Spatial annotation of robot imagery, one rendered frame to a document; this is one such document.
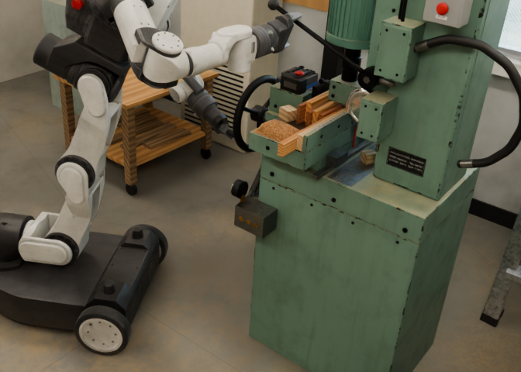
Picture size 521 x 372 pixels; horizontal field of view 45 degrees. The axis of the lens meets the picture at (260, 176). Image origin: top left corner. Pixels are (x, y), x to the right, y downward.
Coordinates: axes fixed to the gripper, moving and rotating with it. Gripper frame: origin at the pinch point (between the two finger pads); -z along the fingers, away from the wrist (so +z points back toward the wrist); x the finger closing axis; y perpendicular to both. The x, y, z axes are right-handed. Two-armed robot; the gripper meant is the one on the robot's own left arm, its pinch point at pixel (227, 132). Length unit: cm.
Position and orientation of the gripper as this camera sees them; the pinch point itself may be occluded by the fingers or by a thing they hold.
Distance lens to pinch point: 230.4
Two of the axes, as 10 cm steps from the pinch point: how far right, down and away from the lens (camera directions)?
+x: -0.2, -2.2, -9.7
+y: 7.5, -6.4, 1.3
